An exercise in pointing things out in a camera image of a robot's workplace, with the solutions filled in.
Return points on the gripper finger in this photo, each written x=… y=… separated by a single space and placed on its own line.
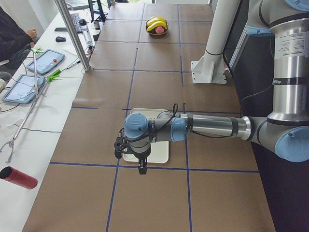
x=144 y=166
x=140 y=168

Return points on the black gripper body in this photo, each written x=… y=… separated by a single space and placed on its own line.
x=140 y=155

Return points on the yellow banana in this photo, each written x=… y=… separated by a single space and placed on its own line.
x=154 y=24
x=155 y=19

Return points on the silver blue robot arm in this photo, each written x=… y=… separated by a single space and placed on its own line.
x=285 y=131

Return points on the brown woven basket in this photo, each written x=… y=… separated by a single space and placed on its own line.
x=152 y=32

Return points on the white rectangular bear tray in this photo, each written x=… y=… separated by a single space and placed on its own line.
x=160 y=150

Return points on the pink red apple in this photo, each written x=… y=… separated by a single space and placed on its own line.
x=159 y=30

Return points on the red cylindrical bottle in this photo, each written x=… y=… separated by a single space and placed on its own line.
x=17 y=177

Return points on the far blue teach pendant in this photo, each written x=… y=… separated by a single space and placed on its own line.
x=48 y=60

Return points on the blue teach pendant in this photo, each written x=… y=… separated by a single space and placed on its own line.
x=48 y=60
x=22 y=91

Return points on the near blue teach pendant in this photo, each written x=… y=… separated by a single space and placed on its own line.
x=22 y=91

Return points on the black computer mouse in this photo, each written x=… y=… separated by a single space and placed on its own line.
x=60 y=39

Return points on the grey water bottle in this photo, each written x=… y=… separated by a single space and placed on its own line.
x=85 y=31

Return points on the black smartphone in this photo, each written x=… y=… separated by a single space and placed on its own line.
x=61 y=29

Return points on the black keyboard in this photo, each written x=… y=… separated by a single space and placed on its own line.
x=75 y=17

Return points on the seated person dark clothes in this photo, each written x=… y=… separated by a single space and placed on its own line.
x=12 y=38

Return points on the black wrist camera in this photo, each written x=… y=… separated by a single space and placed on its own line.
x=120 y=146

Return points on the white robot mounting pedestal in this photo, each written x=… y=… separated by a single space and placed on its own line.
x=209 y=69

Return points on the aluminium frame post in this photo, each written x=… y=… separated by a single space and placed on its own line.
x=62 y=7

